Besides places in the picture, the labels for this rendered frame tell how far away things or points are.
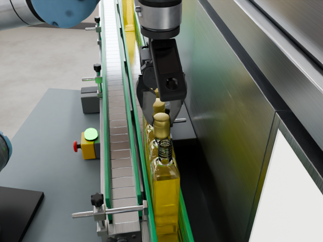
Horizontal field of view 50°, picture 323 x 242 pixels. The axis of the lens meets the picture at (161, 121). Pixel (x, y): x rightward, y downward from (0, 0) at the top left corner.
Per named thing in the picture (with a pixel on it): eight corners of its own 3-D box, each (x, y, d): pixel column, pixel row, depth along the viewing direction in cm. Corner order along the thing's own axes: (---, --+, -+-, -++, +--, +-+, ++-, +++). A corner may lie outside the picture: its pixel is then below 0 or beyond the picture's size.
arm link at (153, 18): (186, 6, 57) (136, 8, 56) (185, 33, 60) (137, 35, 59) (178, -8, 63) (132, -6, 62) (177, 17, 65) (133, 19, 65)
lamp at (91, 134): (97, 140, 118) (96, 134, 116) (84, 141, 117) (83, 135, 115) (97, 132, 121) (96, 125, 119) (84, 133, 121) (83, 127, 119)
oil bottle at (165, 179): (178, 233, 82) (181, 168, 70) (154, 236, 82) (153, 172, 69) (173, 213, 87) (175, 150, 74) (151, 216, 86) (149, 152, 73)
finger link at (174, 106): (180, 107, 78) (174, 72, 72) (185, 123, 73) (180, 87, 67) (166, 110, 78) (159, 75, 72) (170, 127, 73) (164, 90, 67)
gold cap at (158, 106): (166, 122, 78) (166, 105, 75) (150, 123, 77) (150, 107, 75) (163, 112, 81) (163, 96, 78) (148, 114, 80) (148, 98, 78)
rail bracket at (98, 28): (103, 46, 165) (100, 18, 157) (87, 47, 164) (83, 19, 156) (103, 42, 168) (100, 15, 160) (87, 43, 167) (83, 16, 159)
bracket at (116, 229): (142, 249, 86) (141, 232, 82) (104, 254, 85) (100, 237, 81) (141, 237, 89) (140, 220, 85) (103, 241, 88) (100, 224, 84)
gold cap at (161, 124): (170, 138, 73) (171, 121, 71) (154, 139, 73) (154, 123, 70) (168, 127, 76) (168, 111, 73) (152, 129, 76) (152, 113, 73)
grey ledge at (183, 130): (195, 159, 116) (197, 133, 109) (169, 162, 115) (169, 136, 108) (156, 41, 191) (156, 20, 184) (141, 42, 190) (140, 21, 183)
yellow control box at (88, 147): (104, 159, 121) (101, 142, 117) (81, 161, 121) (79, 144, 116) (103, 145, 127) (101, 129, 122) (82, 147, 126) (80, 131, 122)
